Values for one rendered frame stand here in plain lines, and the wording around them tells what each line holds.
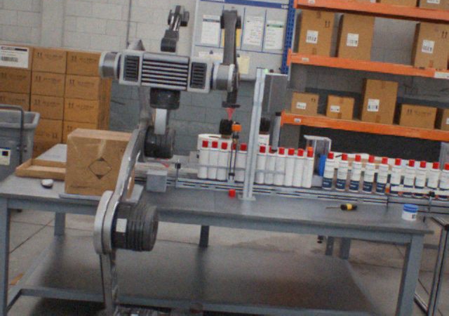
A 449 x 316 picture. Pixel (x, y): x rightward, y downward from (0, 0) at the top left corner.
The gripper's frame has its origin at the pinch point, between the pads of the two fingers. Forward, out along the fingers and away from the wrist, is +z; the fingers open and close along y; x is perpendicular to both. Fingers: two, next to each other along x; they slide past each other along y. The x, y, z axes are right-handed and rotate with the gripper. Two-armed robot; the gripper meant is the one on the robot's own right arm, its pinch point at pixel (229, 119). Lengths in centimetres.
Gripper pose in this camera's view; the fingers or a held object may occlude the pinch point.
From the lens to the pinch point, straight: 327.5
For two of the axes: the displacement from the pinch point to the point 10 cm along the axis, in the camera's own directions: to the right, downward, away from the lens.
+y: -9.9, -1.0, -0.6
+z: -1.1, 9.7, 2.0
